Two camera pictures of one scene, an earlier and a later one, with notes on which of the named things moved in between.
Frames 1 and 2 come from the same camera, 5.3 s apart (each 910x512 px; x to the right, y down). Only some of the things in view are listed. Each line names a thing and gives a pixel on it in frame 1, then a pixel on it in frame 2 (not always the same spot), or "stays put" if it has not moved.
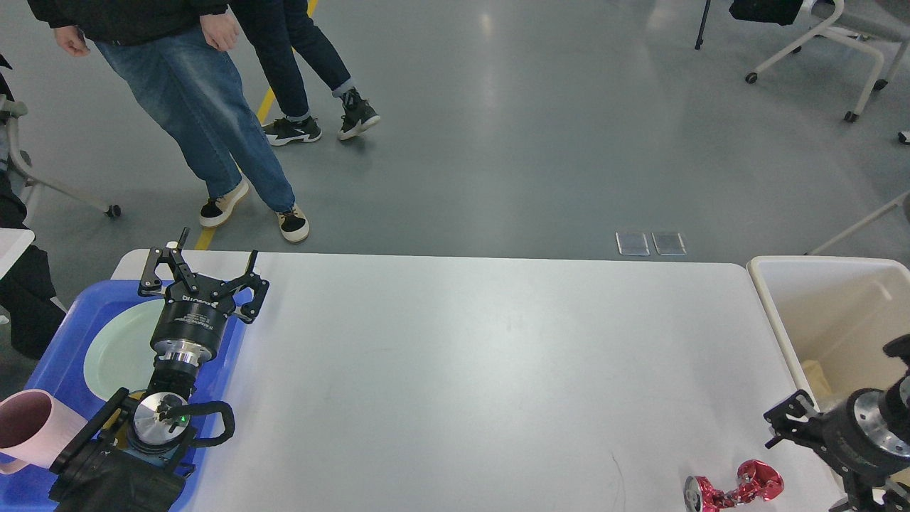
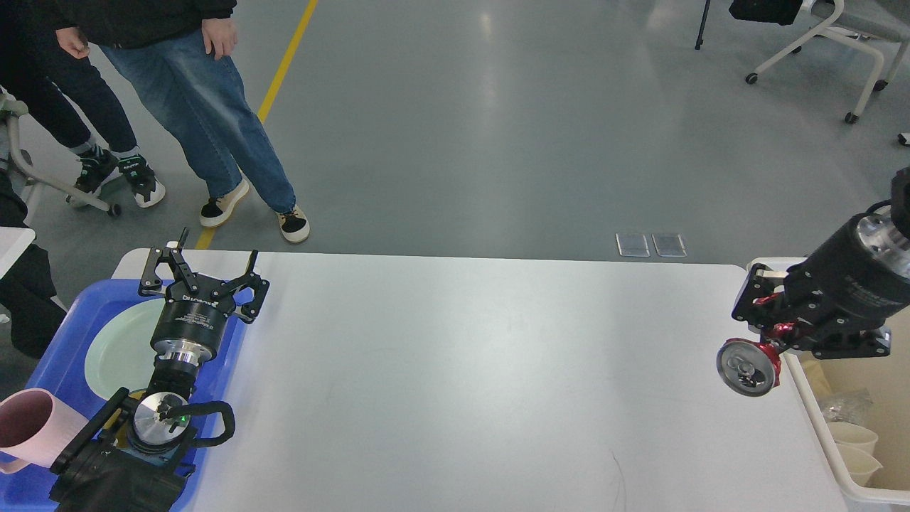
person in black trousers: [28, 300] stays put
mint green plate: [119, 353] stays put
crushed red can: [755, 478] → [779, 328]
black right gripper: [869, 435] → [849, 281]
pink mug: [35, 429] stays put
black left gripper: [188, 327] stays put
